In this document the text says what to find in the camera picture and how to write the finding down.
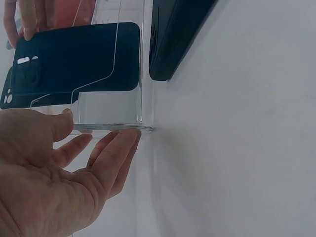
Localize person's right hand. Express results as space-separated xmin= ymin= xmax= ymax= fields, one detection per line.
xmin=3 ymin=0 xmax=48 ymax=49

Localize person's left hand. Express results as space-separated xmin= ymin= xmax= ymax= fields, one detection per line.
xmin=0 ymin=108 xmax=142 ymax=237

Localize dark blue phone case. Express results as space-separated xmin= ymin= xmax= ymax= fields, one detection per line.
xmin=11 ymin=22 xmax=141 ymax=96

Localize clear acrylic stand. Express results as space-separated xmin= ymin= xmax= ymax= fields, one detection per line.
xmin=29 ymin=0 xmax=156 ymax=137

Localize orange red object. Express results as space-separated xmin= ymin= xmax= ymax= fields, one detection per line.
xmin=45 ymin=0 xmax=97 ymax=28

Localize dark phone case small holes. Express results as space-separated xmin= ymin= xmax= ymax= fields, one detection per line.
xmin=0 ymin=67 xmax=80 ymax=111

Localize black flat case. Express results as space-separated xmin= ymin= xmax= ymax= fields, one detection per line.
xmin=148 ymin=0 xmax=220 ymax=82

